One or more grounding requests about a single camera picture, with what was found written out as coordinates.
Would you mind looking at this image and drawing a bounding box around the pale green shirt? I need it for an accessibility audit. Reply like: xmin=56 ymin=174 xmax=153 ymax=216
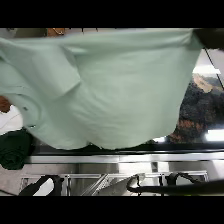
xmin=0 ymin=28 xmax=205 ymax=151

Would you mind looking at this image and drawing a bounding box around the white garment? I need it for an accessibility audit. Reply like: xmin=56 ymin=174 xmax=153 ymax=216
xmin=0 ymin=105 xmax=24 ymax=136

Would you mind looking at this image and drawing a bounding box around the dark green garment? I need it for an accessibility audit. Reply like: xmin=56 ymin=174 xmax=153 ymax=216
xmin=0 ymin=128 xmax=35 ymax=171

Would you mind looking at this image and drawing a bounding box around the brown garment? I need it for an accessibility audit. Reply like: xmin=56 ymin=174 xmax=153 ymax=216
xmin=0 ymin=95 xmax=13 ymax=114

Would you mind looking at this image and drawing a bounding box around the silver frame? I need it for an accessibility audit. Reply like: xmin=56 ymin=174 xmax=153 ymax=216
xmin=19 ymin=152 xmax=224 ymax=197

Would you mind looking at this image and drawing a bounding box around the black cable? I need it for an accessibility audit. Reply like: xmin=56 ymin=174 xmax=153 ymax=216
xmin=203 ymin=47 xmax=224 ymax=92

